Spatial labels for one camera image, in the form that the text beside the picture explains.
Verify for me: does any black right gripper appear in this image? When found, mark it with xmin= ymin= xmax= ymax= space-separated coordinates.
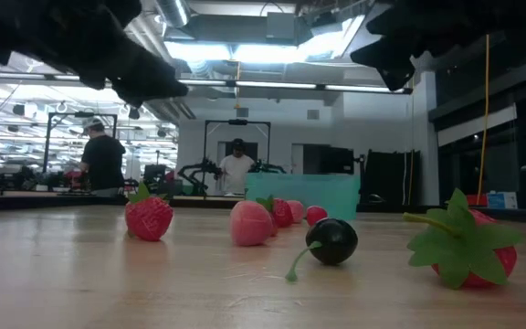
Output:
xmin=350 ymin=0 xmax=526 ymax=92

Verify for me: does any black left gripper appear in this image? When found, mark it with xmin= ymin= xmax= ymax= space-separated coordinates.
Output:
xmin=0 ymin=0 xmax=191 ymax=109

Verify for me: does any red toy strawberry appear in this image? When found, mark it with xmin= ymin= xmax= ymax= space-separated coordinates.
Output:
xmin=124 ymin=182 xmax=174 ymax=242
xmin=402 ymin=187 xmax=526 ymax=291
xmin=255 ymin=195 xmax=295 ymax=228

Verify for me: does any teal translucent tupperware container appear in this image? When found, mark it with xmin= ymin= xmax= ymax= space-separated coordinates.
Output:
xmin=244 ymin=172 xmax=363 ymax=221

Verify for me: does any red toy cherry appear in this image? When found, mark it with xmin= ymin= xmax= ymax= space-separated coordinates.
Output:
xmin=305 ymin=205 xmax=330 ymax=227

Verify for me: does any pink toy peach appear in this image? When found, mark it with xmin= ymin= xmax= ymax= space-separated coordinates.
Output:
xmin=229 ymin=199 xmax=274 ymax=248
xmin=286 ymin=199 xmax=306 ymax=225

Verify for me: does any black toy cherry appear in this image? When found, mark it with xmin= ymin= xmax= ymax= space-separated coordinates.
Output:
xmin=284 ymin=217 xmax=360 ymax=283

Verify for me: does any person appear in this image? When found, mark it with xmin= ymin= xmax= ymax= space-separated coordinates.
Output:
xmin=216 ymin=138 xmax=258 ymax=196
xmin=79 ymin=116 xmax=127 ymax=197

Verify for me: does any long ceiling light bar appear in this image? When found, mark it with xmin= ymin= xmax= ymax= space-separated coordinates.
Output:
xmin=0 ymin=70 xmax=414 ymax=96

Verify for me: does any black folding panel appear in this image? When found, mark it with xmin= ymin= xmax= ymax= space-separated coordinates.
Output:
xmin=363 ymin=148 xmax=423 ymax=207

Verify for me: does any blue and white box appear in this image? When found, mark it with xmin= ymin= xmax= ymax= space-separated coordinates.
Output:
xmin=486 ymin=191 xmax=519 ymax=210

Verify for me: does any black robot station frame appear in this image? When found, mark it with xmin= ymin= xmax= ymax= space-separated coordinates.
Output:
xmin=202 ymin=118 xmax=272 ymax=168
xmin=43 ymin=111 xmax=119 ymax=175

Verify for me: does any silver ventilation duct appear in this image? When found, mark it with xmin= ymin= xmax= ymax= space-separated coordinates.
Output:
xmin=153 ymin=0 xmax=192 ymax=29

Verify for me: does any yellow cable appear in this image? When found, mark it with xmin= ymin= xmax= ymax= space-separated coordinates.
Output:
xmin=475 ymin=34 xmax=491 ymax=207

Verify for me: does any black wall screen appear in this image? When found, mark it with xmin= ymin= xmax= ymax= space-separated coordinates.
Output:
xmin=302 ymin=144 xmax=355 ymax=175

